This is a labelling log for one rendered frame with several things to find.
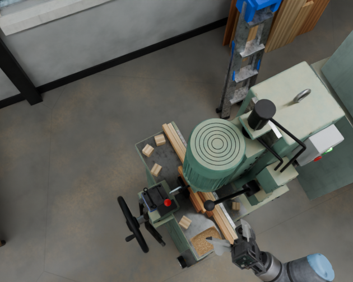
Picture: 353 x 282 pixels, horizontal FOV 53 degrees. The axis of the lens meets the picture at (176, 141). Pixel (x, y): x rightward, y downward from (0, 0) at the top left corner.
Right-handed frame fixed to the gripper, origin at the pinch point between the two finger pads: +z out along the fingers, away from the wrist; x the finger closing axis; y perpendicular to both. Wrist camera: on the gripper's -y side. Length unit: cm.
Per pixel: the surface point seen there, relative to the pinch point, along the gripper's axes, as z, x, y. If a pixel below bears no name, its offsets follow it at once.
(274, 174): -6.9, -18.8, -17.9
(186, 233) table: -14.0, 32.1, -24.9
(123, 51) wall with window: 46, 56, -179
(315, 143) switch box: -0.9, -37.5, -12.7
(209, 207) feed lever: 11.6, -5.0, 3.5
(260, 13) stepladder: 15, -41, -113
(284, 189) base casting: -44, -3, -54
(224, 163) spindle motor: 18.1, -16.7, -2.1
